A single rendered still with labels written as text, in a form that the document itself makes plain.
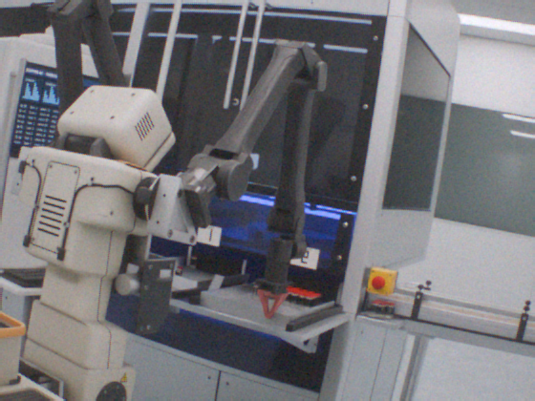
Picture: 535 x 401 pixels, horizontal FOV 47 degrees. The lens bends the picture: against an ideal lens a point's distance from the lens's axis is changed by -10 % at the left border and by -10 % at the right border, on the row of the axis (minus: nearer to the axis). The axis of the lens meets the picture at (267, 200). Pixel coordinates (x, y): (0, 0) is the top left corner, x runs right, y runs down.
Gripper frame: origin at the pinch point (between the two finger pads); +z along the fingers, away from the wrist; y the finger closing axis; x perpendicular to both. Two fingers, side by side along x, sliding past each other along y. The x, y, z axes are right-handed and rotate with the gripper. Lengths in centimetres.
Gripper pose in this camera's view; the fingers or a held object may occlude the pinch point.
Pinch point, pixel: (268, 315)
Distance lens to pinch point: 171.3
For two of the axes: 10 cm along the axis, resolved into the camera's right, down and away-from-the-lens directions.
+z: -1.7, 9.8, 0.4
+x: -8.9, -1.7, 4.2
